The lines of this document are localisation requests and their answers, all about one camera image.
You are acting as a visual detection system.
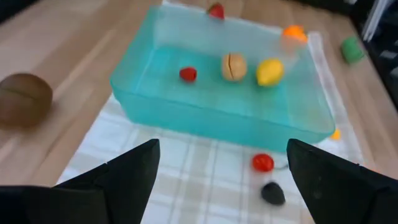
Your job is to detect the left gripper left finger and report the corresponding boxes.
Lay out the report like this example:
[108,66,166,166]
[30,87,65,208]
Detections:
[0,138,161,224]

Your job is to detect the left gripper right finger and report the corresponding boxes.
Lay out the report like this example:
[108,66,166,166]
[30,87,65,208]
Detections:
[285,138,398,224]

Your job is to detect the small black toy fruit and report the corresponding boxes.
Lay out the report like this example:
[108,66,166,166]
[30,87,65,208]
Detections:
[261,182,286,206]

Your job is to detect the red toy cherry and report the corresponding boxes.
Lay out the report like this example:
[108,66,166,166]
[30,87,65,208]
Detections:
[251,153,289,172]

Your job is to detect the red toy apple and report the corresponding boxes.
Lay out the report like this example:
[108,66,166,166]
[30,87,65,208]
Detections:
[179,66,198,83]

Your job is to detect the yellow toy lemon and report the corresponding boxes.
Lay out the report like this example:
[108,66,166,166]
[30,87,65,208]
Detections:
[256,58,285,87]

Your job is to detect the brown toy kiwi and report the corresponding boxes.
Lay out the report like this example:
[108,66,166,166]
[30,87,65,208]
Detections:
[0,73,53,128]

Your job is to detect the green toy pea pod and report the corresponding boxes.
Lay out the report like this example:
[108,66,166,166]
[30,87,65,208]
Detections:
[340,36,365,65]

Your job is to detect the orange toy with green leaf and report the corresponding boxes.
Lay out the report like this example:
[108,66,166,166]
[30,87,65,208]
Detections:
[282,24,308,44]

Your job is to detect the red toy strawberry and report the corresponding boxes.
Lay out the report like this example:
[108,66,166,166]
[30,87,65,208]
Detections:
[207,2,226,20]

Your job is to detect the white checked cloth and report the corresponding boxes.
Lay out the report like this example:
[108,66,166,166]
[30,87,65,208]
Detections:
[57,0,366,224]

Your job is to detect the teal translucent plastic container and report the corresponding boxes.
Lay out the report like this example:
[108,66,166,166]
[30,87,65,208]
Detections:
[109,4,336,153]

